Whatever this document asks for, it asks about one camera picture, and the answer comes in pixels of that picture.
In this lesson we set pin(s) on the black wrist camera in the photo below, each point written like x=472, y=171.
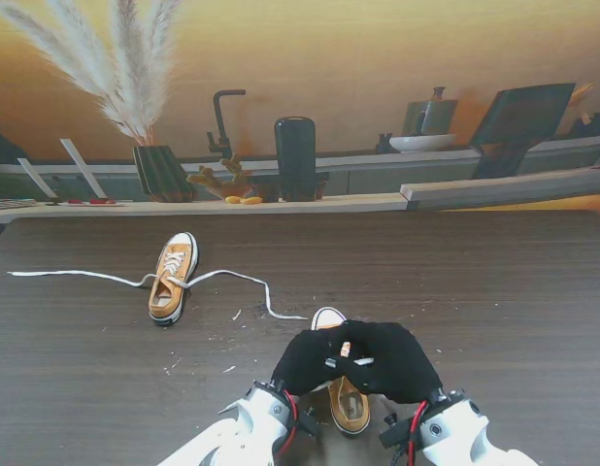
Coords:
x=310, y=421
x=394, y=432

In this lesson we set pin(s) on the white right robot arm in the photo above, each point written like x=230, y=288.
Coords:
x=450, y=432

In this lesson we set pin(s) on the long white slanted slat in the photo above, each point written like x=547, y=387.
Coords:
x=81, y=167

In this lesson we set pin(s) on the dark ribbed vase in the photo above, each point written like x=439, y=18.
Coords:
x=159, y=175

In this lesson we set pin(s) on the white pampas grass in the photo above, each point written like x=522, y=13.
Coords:
x=135, y=97

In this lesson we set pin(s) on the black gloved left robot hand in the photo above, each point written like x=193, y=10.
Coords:
x=305, y=359

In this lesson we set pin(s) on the light wooden shelf plank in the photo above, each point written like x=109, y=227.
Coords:
x=280, y=206

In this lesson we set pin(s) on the long white spread shoelace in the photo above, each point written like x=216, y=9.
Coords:
x=86, y=274

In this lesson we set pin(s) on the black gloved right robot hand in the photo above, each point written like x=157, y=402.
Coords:
x=402, y=369

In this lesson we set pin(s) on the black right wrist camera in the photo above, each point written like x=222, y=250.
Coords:
x=394, y=432

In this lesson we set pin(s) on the white bowl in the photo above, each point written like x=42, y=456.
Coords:
x=421, y=143

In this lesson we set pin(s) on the grey metal kettle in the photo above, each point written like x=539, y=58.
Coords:
x=433, y=116

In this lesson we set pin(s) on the grey shelf plank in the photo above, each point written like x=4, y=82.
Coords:
x=499, y=191

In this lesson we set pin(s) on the black kitchen faucet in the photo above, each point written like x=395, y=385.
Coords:
x=218, y=121

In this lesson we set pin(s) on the orange fruit pieces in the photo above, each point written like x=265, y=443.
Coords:
x=246, y=199

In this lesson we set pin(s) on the black cylindrical canister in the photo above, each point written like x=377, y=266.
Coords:
x=295, y=155

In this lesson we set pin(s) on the dark slanted board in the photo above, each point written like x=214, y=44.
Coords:
x=523, y=111

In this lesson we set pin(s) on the short white slanted slat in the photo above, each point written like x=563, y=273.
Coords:
x=35, y=177

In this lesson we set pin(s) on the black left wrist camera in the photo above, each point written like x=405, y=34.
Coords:
x=310, y=421

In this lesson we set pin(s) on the yellow sneaker with spread lace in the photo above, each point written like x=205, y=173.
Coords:
x=166, y=303

